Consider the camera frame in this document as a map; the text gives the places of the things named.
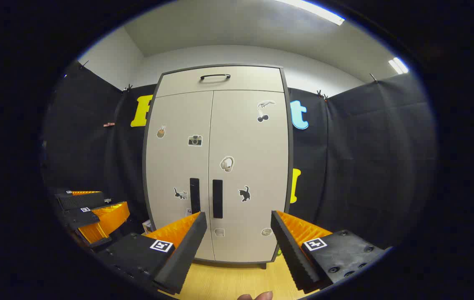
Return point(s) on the black backdrop cloth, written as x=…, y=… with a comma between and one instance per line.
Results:
x=366, y=166

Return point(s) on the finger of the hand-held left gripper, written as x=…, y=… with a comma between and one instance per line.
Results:
x=81, y=201
x=108, y=221

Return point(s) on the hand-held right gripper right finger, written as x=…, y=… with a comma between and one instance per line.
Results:
x=289, y=254

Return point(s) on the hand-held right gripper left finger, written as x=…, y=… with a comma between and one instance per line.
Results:
x=180, y=258

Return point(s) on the small beige box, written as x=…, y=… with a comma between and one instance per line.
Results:
x=148, y=227

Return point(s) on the long ceiling light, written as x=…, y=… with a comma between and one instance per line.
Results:
x=312, y=10

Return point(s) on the white double-door shoe cabinet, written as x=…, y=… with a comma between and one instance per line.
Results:
x=290, y=175

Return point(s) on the cabinet door with camera sticker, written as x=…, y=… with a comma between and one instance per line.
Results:
x=178, y=166

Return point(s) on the cabinet door with headphone sticker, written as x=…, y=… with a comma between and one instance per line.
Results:
x=253, y=158

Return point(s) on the short ceiling light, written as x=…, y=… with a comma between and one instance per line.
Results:
x=398, y=65

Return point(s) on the white cabinet drawer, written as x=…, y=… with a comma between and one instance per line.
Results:
x=178, y=85

